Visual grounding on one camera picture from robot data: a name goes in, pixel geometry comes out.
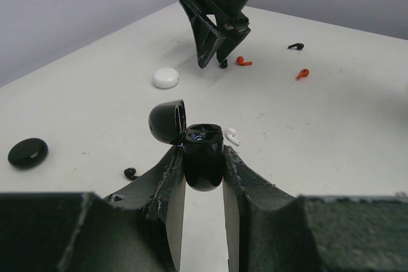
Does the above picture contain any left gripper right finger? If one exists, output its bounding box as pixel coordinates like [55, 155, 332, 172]
[222, 147, 407, 271]

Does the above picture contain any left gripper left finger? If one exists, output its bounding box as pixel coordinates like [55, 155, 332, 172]
[1, 147, 186, 271]

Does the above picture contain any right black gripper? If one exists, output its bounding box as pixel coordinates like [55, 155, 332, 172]
[179, 0, 251, 69]

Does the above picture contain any black earbud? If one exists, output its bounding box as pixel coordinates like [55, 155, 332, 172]
[288, 43, 305, 51]
[219, 60, 228, 69]
[124, 168, 138, 181]

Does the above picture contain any black earbud case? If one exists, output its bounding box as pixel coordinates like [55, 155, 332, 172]
[8, 138, 48, 169]
[149, 100, 225, 192]

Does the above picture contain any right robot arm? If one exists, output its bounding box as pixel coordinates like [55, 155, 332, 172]
[179, 0, 251, 69]

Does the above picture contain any white earbud case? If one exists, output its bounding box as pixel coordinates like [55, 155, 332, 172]
[153, 68, 180, 89]

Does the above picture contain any orange earbud upper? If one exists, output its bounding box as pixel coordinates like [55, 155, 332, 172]
[236, 56, 252, 66]

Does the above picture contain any orange earbud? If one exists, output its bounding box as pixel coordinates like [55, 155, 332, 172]
[236, 56, 252, 66]
[295, 69, 310, 81]

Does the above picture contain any orange earbud lower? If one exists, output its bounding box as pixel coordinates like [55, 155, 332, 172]
[295, 69, 310, 81]

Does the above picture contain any white earbud upper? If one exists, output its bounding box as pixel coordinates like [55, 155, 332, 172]
[225, 127, 240, 147]

